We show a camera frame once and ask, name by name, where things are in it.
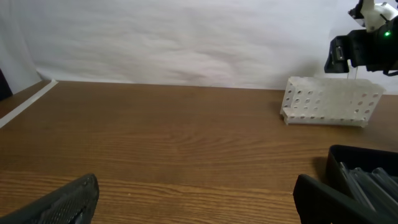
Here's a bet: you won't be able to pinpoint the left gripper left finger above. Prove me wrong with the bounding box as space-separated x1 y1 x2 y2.
0 173 100 224

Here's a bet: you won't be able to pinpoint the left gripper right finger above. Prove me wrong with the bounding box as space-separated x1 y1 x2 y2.
293 174 398 224

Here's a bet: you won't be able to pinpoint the clear test tube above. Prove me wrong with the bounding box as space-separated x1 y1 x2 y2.
347 64 359 80
351 167 398 218
371 167 398 203
338 161 377 212

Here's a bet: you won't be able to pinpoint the black tray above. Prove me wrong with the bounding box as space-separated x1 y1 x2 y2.
325 144 398 220

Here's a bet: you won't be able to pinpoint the white test tube rack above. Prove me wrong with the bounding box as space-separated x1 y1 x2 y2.
279 76 387 128

